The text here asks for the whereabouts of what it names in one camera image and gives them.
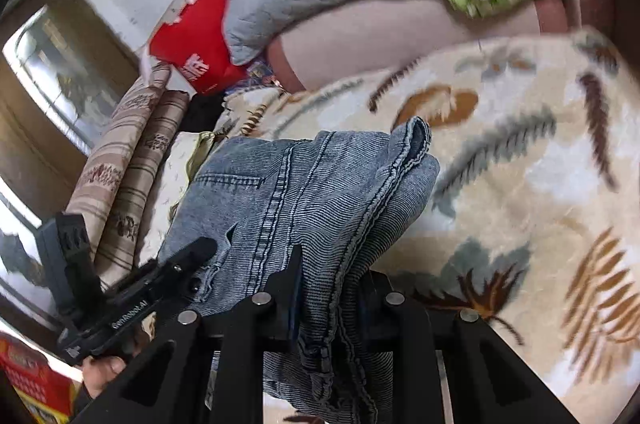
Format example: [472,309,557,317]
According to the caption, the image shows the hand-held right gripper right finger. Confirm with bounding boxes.
[357,272,581,424]

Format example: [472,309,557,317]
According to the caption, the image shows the dark cloth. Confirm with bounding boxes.
[182,92,227,136]

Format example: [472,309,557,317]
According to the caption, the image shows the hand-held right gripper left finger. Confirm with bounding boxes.
[75,245,305,424]

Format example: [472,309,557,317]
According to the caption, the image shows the red bag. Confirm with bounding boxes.
[147,0,251,98]

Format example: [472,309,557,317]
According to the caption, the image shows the white cloth with green trim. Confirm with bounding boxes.
[145,129,221,256]

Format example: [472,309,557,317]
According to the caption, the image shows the blue denim pants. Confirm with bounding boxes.
[157,116,442,424]

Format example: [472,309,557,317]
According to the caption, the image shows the pink pillow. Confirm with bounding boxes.
[265,0,571,94]

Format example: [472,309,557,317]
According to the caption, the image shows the person's left hand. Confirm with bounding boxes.
[81,355,127,401]

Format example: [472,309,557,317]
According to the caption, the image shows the red and yellow box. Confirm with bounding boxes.
[0,333,77,424]

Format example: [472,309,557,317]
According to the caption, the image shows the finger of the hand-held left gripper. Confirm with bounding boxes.
[36,211,104,331]
[149,237,219,271]

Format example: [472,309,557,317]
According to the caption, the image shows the brown striped folded quilt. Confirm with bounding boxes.
[92,89,191,278]

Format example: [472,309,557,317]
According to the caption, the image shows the colourful printed packet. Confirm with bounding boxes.
[225,59,281,96]

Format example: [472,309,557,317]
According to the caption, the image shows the leaf printed blanket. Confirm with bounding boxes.
[215,28,640,424]

